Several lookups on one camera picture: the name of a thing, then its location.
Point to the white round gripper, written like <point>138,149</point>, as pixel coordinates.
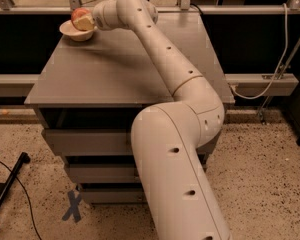
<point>98,18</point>

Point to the white paper bowl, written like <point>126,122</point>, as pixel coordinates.
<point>70,31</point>

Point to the red apple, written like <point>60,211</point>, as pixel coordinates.
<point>78,13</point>

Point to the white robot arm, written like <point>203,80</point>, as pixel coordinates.
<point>165,137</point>

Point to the grey drawer cabinet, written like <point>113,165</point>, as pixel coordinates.
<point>98,84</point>

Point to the top grey drawer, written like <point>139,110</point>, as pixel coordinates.
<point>86,142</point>

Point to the grey drawer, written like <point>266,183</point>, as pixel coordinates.
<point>86,142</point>
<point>113,196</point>
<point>102,173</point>

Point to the middle grey drawer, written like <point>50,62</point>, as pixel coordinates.
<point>102,173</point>

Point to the bottom grey drawer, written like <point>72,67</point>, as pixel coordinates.
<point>113,196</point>

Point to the black stand leg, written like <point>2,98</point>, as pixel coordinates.
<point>5,187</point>

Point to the blue tape cross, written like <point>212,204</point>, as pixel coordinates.
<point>73,210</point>

